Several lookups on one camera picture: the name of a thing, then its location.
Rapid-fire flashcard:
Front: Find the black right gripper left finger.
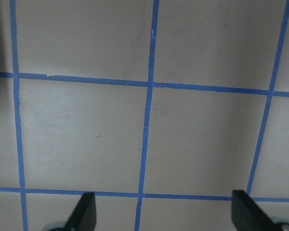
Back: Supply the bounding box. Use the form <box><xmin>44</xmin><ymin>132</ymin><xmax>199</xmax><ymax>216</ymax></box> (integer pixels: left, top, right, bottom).
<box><xmin>64</xmin><ymin>192</ymin><xmax>97</xmax><ymax>231</ymax></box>

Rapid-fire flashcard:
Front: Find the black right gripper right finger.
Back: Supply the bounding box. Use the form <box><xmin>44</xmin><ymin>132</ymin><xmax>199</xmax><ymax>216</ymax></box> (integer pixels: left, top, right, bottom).
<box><xmin>232</xmin><ymin>190</ymin><xmax>288</xmax><ymax>231</ymax></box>

